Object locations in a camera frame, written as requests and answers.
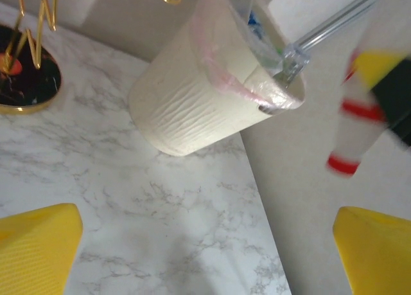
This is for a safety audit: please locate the clear bottle round red label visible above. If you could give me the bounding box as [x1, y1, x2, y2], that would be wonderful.
[326, 47, 386, 180]

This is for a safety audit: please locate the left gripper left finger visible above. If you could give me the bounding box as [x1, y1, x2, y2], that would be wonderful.
[0, 203, 83, 295]

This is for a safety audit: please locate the pink translucent bin liner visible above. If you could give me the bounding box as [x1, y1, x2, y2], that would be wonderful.
[189, 0, 304, 112]

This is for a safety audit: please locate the gold wire glass rack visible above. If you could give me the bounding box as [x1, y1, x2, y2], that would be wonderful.
[0, 0, 183, 115]

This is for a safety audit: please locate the cream plastic waste bin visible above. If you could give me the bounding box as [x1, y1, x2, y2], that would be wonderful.
[128, 0, 306, 157]

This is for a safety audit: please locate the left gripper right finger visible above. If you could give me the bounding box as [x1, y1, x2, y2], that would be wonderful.
[333, 206, 411, 295]

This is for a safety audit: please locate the crushed clear bottle blue label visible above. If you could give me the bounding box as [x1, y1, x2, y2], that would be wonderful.
[228, 0, 283, 74]

